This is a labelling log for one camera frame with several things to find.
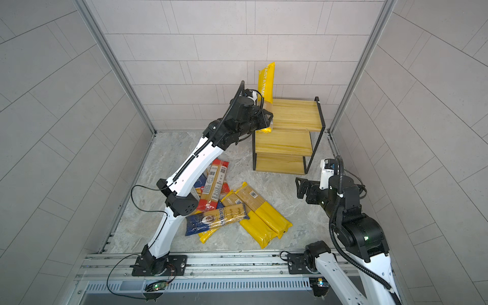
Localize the yellow kraft pasta pack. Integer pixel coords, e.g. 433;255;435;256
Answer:
221;190;277;249
236;182;292;239

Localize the red spaghetti pack top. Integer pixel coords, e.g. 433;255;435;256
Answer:
197;159;229;212

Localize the yellow pastatime pasta pack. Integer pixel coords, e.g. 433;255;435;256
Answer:
198;227;220;244

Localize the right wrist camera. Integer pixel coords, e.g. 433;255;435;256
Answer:
320;159;337;190

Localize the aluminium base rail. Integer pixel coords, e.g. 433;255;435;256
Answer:
74;249;318;283

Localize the blue clear spaghetti pack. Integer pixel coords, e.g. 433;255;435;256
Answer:
185;203;249;236

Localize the yellow pasta pack wholewheat spaghetti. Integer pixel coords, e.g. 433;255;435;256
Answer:
258;62;275;113

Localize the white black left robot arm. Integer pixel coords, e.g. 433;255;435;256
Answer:
131;83;273;277

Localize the circuit board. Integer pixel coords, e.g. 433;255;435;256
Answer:
144;280;168;293
309;278;329;297

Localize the left circuit board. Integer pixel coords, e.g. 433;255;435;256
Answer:
144;280;168;293

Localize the right circuit board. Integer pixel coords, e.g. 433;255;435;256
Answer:
309;278;329;297

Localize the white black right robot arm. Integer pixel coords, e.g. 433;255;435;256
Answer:
284;156;401;304

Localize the dark blue pasta box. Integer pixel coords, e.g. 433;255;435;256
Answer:
194;174;207;189

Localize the wooden shelf black metal frame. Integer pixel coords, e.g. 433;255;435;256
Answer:
252;97;326;175

